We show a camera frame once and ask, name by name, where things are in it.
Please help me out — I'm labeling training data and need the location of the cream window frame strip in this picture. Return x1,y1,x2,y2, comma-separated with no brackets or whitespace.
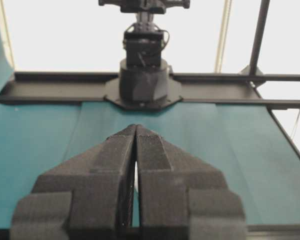
214,0,234,73
0,0,16,73

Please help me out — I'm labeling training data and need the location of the black upright frame post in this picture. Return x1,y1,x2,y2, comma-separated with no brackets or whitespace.
239,0,271,76

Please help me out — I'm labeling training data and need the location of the black table edge rail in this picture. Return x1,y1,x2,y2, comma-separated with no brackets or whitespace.
266,107,300,176

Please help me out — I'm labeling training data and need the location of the blue-green table cloth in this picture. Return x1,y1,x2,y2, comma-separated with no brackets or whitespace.
0,0,300,231

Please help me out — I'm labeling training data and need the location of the black metal frame rail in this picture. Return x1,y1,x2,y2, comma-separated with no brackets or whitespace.
0,71,300,111
0,223,300,240

